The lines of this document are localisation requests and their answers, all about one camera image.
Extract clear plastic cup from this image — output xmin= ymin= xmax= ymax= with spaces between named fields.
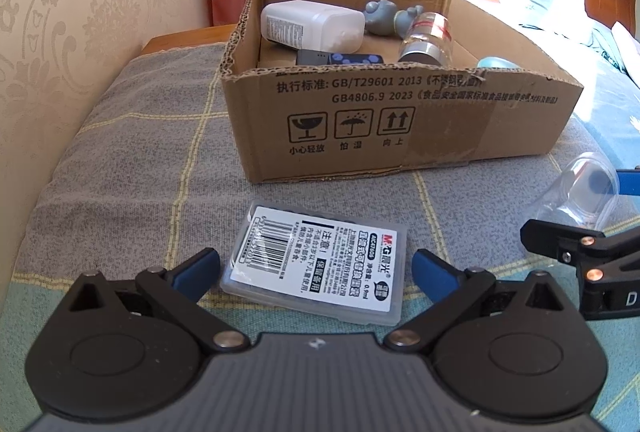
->
xmin=537 ymin=152 xmax=621 ymax=230

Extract grey rubber animal toy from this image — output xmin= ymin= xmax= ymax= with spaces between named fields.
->
xmin=363 ymin=0 xmax=426 ymax=37

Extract clear plastic case white label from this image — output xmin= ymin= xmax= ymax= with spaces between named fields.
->
xmin=220 ymin=200 xmax=407 ymax=327

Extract grey and teal plaid blanket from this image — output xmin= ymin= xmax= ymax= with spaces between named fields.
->
xmin=7 ymin=39 xmax=640 ymax=413

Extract black toy train red wheels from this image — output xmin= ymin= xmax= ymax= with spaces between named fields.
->
xmin=295 ymin=49 xmax=385 ymax=68

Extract white pillow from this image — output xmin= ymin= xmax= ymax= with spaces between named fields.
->
xmin=612 ymin=19 xmax=640 ymax=88

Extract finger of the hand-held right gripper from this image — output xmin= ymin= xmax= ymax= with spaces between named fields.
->
xmin=614 ymin=167 xmax=640 ymax=199
xmin=520 ymin=219 xmax=640 ymax=271

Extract wooden bed board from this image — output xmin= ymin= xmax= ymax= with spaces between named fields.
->
xmin=141 ymin=23 xmax=238 ymax=55

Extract teal quilt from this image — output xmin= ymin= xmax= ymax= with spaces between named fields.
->
xmin=520 ymin=0 xmax=640 ymax=133

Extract brown cardboard box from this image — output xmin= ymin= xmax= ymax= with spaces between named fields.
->
xmin=220 ymin=0 xmax=585 ymax=185

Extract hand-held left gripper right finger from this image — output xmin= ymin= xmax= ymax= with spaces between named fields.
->
xmin=382 ymin=249 xmax=568 ymax=355

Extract light teal oval object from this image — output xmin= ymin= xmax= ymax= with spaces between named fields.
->
xmin=475 ymin=56 xmax=523 ymax=70

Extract white plastic bottle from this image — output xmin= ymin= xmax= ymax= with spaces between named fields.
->
xmin=260 ymin=0 xmax=365 ymax=54

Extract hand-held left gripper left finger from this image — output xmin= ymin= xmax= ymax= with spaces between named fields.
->
xmin=65 ymin=248 xmax=251 ymax=354

